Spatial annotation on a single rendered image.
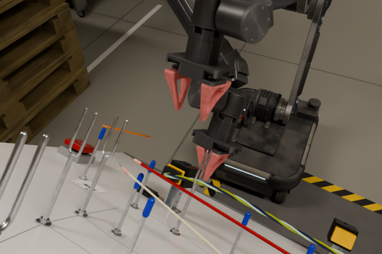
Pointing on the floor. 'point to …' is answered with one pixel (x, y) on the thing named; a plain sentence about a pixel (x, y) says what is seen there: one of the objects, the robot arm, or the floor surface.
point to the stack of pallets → (36, 51)
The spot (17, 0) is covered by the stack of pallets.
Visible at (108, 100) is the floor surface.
